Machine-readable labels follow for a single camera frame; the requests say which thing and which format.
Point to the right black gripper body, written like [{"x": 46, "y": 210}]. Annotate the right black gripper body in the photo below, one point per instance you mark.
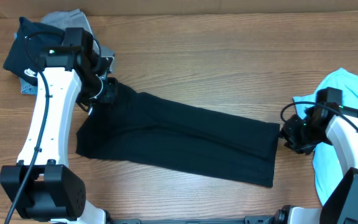
[{"x": 289, "y": 135}]

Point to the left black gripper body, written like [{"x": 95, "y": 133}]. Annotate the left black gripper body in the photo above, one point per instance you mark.
[{"x": 108, "y": 95}]

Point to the black t-shirt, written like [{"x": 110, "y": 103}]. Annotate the black t-shirt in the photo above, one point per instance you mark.
[{"x": 145, "y": 129}]

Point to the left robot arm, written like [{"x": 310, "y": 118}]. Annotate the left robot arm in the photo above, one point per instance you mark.
[{"x": 40, "y": 184}]

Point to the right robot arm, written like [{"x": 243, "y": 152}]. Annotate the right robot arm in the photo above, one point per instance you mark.
[{"x": 327, "y": 120}]

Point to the folded blue denim garment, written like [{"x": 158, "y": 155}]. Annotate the folded blue denim garment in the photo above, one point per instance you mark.
[{"x": 27, "y": 88}]

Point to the folded grey trousers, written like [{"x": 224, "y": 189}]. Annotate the folded grey trousers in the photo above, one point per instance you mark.
[{"x": 77, "y": 18}]

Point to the folded black Nike garment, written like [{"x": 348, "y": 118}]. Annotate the folded black Nike garment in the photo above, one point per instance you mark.
[{"x": 18, "y": 61}]

